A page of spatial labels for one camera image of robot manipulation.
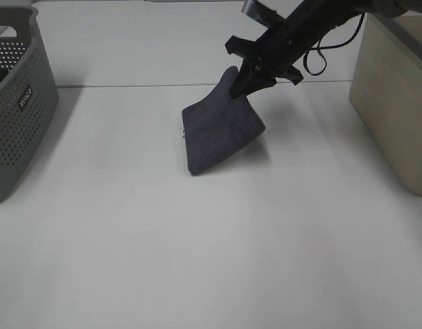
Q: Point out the beige plastic storage bin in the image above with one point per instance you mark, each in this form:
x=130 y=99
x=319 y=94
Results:
x=386 y=92

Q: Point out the dark grey towel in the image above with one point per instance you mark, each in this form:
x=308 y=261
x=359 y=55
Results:
x=218 y=126

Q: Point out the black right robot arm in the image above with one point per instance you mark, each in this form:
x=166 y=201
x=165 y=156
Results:
x=350 y=9

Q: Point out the grey perforated plastic basket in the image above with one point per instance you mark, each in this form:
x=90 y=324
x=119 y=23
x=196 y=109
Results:
x=28 y=94

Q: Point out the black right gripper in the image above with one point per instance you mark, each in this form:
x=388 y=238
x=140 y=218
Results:
x=273 y=54

